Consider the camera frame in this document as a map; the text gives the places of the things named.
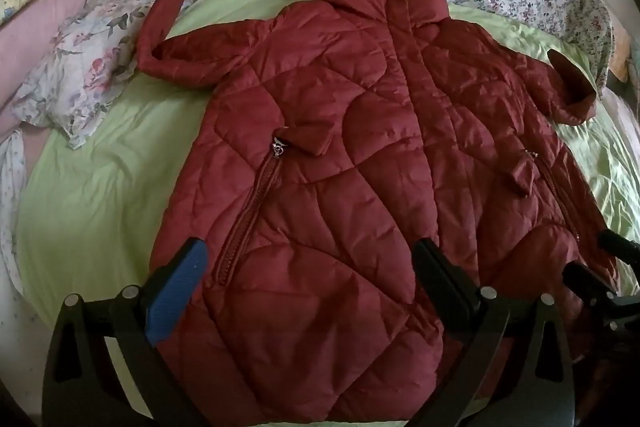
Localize light green bed sheet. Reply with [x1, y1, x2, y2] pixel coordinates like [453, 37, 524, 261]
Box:
[17, 0, 640, 427]

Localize white floral bed sheet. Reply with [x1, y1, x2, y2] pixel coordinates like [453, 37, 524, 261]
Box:
[0, 129, 48, 398]

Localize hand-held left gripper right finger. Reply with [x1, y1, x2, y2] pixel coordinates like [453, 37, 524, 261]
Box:
[412, 237, 577, 427]

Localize red quilted jacket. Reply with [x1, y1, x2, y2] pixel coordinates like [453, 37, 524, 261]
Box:
[136, 0, 621, 427]

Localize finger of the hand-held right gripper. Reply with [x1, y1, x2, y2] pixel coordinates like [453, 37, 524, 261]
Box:
[562, 261, 619, 304]
[598, 229, 640, 259]

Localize large flower print pillow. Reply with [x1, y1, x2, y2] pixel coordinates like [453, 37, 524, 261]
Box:
[11, 0, 161, 151]

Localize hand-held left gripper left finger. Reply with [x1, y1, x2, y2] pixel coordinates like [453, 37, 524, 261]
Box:
[42, 237, 209, 427]

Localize pink pillow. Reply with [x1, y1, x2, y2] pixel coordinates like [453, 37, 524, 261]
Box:
[0, 0, 108, 138]

